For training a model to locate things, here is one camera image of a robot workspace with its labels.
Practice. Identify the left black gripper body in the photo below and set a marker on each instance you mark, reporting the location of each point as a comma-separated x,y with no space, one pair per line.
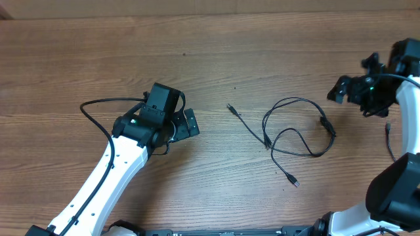
181,128

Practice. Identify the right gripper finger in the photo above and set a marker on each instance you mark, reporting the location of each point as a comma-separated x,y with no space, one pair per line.
372,65
337,93

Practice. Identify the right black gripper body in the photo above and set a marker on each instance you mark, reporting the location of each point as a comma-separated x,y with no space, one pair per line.
359,93

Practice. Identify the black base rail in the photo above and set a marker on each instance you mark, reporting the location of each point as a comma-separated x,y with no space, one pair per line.
213,232

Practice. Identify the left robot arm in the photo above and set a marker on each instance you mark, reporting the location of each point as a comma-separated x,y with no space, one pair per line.
154,121

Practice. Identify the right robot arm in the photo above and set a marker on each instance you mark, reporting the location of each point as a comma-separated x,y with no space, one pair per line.
392,199

